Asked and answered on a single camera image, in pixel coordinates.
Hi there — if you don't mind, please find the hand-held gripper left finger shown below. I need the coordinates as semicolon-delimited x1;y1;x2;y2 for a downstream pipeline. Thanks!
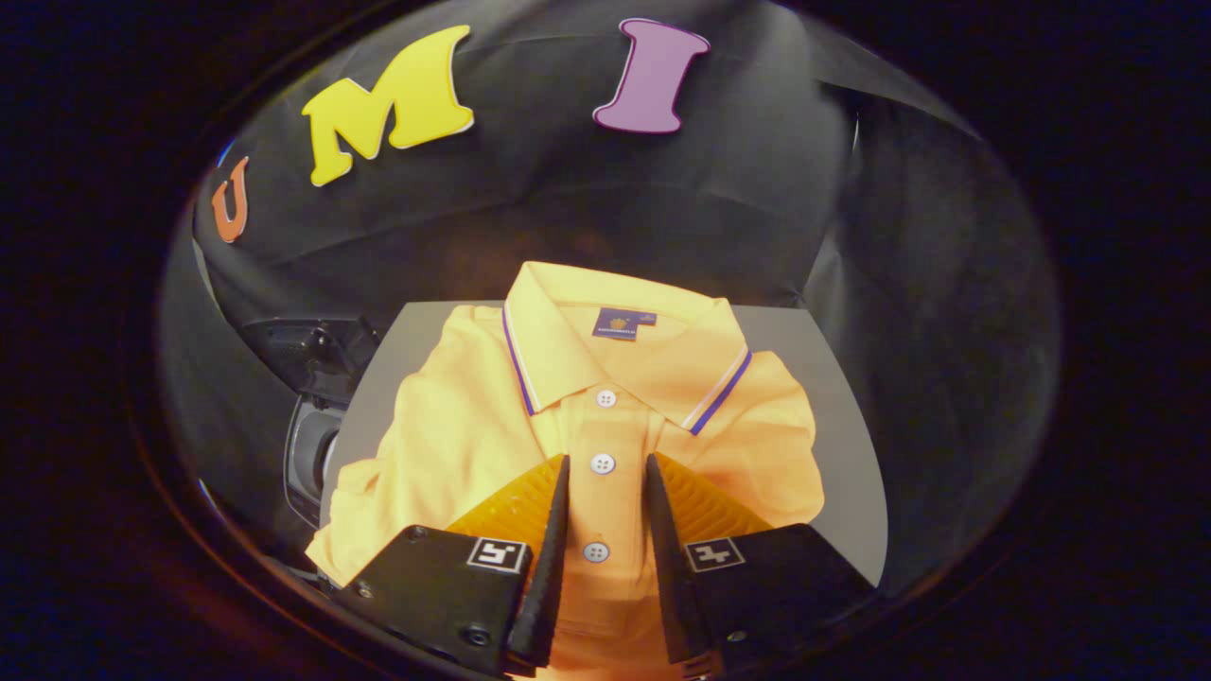
331;454;571;677

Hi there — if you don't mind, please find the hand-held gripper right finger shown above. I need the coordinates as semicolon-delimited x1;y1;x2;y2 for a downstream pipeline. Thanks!
645;452;876;677

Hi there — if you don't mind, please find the orange polo shirt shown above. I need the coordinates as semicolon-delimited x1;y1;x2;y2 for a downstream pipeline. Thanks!
305;261;826;681

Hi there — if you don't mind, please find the dark washing machine lid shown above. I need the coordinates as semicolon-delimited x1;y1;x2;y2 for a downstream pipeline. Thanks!
241;317;381;406

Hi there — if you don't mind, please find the grey cabinet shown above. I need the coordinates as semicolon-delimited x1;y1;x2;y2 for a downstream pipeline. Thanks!
320;301;888;587

